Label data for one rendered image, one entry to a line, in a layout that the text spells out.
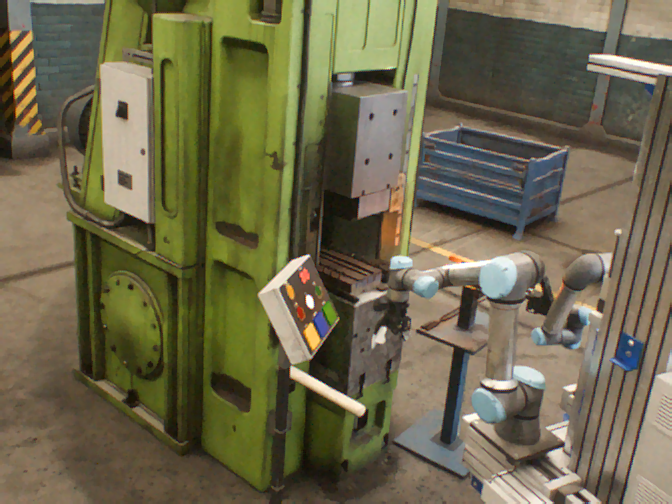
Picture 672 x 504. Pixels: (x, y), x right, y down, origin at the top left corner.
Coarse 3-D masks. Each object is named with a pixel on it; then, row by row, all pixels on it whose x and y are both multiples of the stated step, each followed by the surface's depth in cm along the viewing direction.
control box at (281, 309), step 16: (304, 256) 292; (288, 272) 277; (304, 272) 283; (272, 288) 264; (304, 288) 280; (320, 288) 291; (272, 304) 265; (288, 304) 265; (304, 304) 276; (320, 304) 287; (272, 320) 267; (288, 320) 265; (304, 320) 272; (336, 320) 295; (288, 336) 267; (304, 336) 268; (288, 352) 269; (304, 352) 267
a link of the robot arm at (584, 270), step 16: (592, 256) 304; (576, 272) 304; (592, 272) 302; (560, 288) 314; (576, 288) 307; (560, 304) 315; (544, 320) 326; (560, 320) 320; (544, 336) 327; (560, 336) 329
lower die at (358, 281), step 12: (324, 264) 338; (336, 264) 339; (360, 264) 341; (324, 276) 333; (336, 276) 330; (348, 276) 330; (360, 276) 329; (372, 276) 333; (348, 288) 325; (360, 288) 329; (372, 288) 336
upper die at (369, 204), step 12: (324, 192) 322; (372, 192) 315; (384, 192) 321; (324, 204) 323; (336, 204) 319; (348, 204) 314; (360, 204) 311; (372, 204) 317; (384, 204) 323; (360, 216) 313
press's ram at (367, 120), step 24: (336, 96) 299; (360, 96) 293; (384, 96) 301; (336, 120) 302; (360, 120) 295; (384, 120) 306; (336, 144) 304; (360, 144) 299; (384, 144) 311; (336, 168) 307; (360, 168) 304; (384, 168) 316; (336, 192) 310; (360, 192) 309
